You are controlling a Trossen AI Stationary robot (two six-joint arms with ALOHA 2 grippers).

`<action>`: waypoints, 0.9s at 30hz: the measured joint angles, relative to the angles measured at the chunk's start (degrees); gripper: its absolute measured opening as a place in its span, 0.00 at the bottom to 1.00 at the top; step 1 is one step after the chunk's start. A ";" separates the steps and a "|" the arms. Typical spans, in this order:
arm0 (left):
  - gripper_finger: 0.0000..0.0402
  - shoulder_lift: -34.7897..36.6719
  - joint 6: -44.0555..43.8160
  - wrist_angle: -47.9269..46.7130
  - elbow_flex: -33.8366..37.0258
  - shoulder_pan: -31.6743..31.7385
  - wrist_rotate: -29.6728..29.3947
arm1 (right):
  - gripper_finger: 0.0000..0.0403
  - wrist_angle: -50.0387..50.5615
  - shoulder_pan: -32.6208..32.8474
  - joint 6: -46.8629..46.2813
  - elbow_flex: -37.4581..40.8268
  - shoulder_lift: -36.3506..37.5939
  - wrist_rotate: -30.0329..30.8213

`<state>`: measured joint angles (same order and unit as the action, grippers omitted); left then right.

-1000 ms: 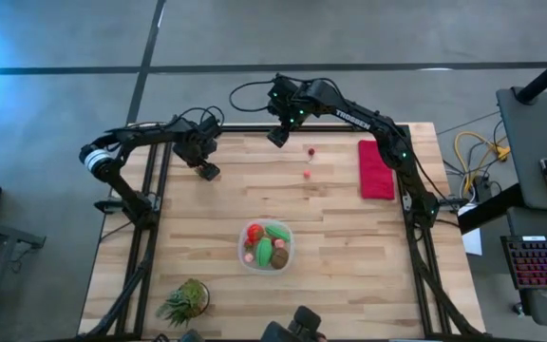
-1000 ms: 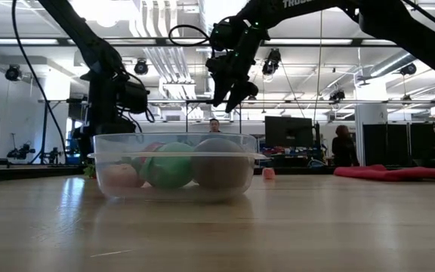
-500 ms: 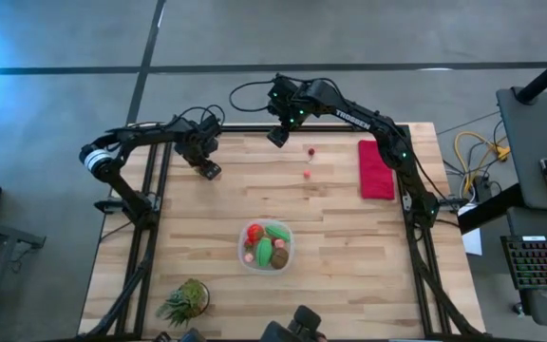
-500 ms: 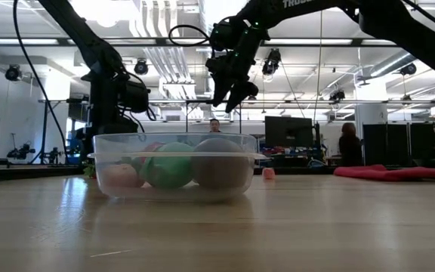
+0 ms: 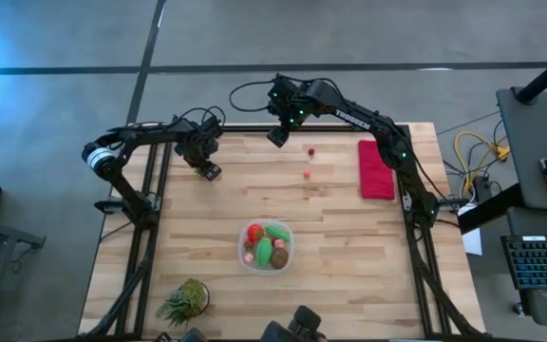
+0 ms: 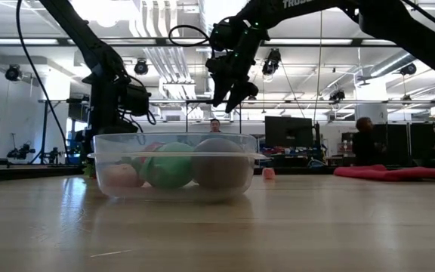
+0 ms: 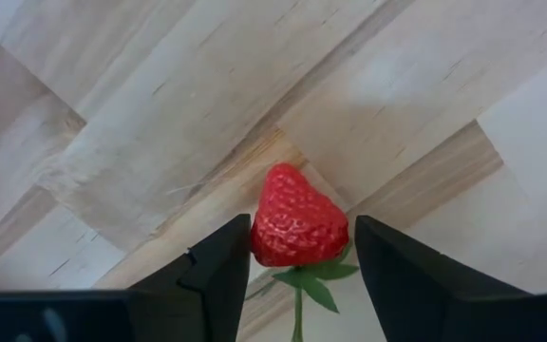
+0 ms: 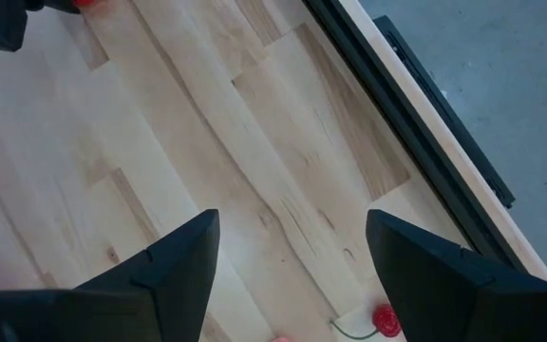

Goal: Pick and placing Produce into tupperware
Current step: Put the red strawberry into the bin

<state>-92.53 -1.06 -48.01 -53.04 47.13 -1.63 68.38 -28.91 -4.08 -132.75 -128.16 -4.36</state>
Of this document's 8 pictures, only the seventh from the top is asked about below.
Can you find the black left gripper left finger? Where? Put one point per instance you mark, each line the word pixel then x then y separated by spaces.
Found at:
pixel 136 313

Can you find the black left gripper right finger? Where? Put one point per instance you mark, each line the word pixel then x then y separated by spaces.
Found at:
pixel 444 304

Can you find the red toy strawberry broad leaves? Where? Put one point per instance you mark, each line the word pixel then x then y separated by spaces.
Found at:
pixel 297 223

